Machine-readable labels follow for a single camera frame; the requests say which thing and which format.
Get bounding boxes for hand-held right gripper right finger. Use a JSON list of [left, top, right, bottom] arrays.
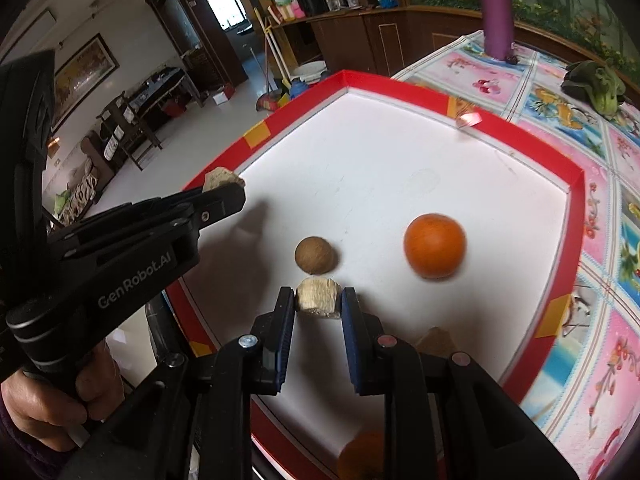
[[340, 286, 581, 480]]

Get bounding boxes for dark wooden chair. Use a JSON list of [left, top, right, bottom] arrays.
[[97, 91, 163, 171]]

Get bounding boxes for brown longan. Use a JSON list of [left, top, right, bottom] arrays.
[[294, 236, 337, 276]]

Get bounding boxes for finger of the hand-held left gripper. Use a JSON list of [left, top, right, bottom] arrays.
[[50, 183, 247, 266], [75, 187, 211, 226]]

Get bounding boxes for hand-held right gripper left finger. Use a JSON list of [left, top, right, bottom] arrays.
[[60, 286, 297, 480]]

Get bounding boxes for person's left forearm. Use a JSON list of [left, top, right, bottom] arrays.
[[0, 410, 66, 480]]

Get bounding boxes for white basin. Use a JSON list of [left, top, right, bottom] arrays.
[[292, 61, 327, 83]]

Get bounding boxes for dark low table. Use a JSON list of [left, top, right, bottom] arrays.
[[130, 67, 201, 121]]

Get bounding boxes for framed wall painting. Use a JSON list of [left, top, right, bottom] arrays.
[[50, 34, 120, 133]]

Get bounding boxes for patterned sofa cushions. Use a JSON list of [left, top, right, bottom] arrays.
[[55, 175, 101, 221]]

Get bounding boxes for green bok choy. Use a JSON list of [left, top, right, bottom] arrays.
[[561, 60, 628, 117]]

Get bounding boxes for broom with yellow handle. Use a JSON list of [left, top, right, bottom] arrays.
[[255, 7, 292, 111]]

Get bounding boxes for wooden counter cabinet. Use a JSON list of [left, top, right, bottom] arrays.
[[270, 5, 640, 83]]

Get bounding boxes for person's left hand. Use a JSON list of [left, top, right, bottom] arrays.
[[0, 342, 126, 455]]

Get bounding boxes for dark wooden room partition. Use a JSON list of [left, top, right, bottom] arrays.
[[147, 0, 248, 90]]

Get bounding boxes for orange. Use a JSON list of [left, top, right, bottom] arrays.
[[337, 430, 386, 480], [404, 213, 467, 281]]

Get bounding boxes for floral printed tablecloth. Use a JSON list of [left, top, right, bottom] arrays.
[[392, 30, 640, 480]]

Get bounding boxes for purple thermos bottle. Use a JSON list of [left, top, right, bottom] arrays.
[[470, 0, 516, 58]]

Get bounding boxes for red-rimmed white tray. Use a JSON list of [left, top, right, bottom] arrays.
[[165, 71, 587, 480]]

